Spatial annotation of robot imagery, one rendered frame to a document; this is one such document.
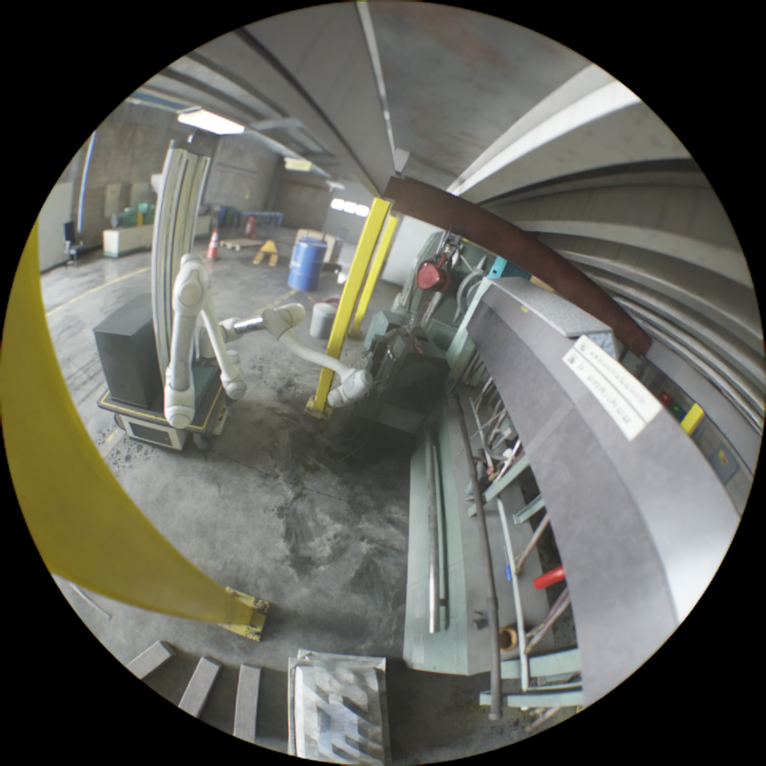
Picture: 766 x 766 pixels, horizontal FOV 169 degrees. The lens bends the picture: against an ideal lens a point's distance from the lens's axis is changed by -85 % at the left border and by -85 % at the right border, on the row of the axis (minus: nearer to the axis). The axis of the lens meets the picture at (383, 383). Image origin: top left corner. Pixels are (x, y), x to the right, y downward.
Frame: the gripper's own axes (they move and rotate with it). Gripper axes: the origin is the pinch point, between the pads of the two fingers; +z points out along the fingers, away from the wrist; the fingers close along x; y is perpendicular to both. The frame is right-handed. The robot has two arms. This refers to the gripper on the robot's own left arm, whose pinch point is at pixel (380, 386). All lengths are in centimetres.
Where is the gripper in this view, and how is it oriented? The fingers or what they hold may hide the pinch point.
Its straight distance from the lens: 161.0
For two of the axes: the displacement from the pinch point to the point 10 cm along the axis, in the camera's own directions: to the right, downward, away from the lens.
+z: 6.9, -1.9, 7.0
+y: 3.3, -7.8, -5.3
